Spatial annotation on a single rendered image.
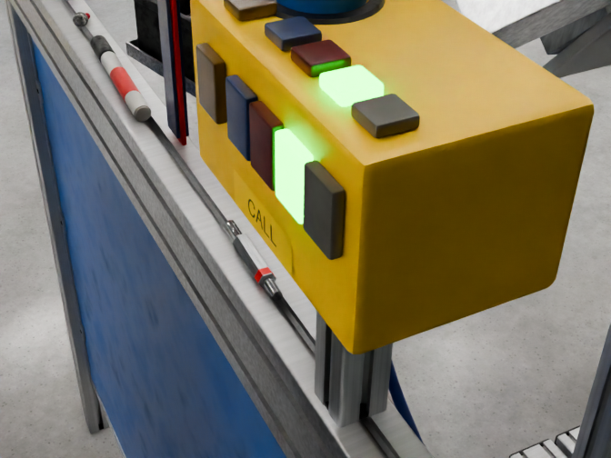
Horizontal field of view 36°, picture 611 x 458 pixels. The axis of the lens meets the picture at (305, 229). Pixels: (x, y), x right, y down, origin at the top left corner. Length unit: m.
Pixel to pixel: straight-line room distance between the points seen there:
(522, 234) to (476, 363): 1.41
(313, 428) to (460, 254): 0.20
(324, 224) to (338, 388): 0.17
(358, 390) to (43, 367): 1.34
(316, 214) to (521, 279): 0.10
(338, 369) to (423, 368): 1.28
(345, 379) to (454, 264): 0.14
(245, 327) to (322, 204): 0.27
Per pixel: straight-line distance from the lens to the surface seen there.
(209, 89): 0.41
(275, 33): 0.37
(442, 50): 0.38
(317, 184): 0.32
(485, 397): 1.72
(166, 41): 0.68
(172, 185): 0.67
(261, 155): 0.37
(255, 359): 0.58
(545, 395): 1.75
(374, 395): 0.49
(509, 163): 0.34
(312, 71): 0.35
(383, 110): 0.32
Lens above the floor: 1.23
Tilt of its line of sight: 37 degrees down
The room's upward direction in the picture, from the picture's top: 1 degrees clockwise
